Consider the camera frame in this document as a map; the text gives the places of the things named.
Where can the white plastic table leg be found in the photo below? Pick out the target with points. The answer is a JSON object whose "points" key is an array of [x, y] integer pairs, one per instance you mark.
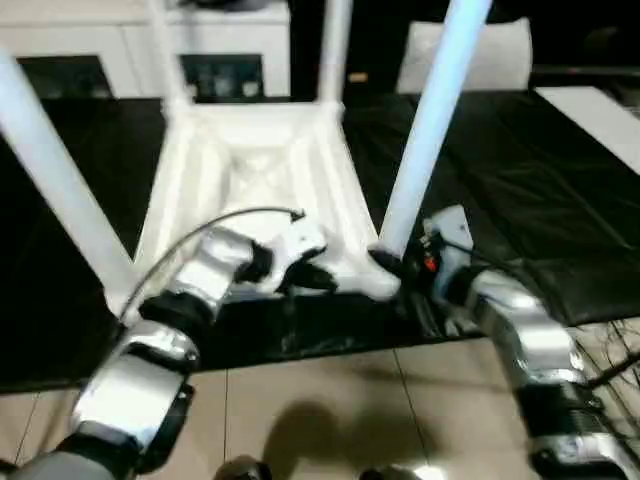
{"points": [[435, 120], [168, 50], [335, 50], [55, 170]]}

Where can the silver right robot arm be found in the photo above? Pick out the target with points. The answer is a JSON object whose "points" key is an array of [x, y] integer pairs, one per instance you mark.
{"points": [[530, 340]]}

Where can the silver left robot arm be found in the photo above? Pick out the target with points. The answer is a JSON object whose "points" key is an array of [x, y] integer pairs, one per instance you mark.
{"points": [[190, 300]]}

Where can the white plastic table top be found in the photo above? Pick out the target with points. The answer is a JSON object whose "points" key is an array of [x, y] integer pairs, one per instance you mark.
{"points": [[260, 170]]}

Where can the black work mat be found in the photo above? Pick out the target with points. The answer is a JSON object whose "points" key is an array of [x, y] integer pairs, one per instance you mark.
{"points": [[540, 200]]}

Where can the small yellow label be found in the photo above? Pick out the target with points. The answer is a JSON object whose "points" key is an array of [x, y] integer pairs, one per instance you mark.
{"points": [[358, 77]]}

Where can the black robot left foot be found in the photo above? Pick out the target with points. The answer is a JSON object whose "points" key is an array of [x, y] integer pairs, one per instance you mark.
{"points": [[240, 469]]}

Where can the black robot foot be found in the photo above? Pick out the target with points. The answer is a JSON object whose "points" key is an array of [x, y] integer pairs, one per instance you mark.
{"points": [[240, 469], [392, 473]]}

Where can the black robot right foot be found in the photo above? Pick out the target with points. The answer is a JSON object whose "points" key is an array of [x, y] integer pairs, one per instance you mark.
{"points": [[392, 473]]}

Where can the black metal stand leg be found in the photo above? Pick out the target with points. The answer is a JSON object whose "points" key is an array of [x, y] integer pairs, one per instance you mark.
{"points": [[612, 372]]}

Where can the white flat sheet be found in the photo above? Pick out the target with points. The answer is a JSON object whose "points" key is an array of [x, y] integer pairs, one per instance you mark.
{"points": [[595, 125]]}

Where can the white flat panel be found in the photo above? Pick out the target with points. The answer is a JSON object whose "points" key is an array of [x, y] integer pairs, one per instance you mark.
{"points": [[505, 55]]}

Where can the white cabinet with glass doors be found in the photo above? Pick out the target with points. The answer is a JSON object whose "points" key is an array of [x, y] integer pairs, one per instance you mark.
{"points": [[80, 40]]}

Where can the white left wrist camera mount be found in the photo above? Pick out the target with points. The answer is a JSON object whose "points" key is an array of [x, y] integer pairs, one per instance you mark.
{"points": [[300, 242]]}

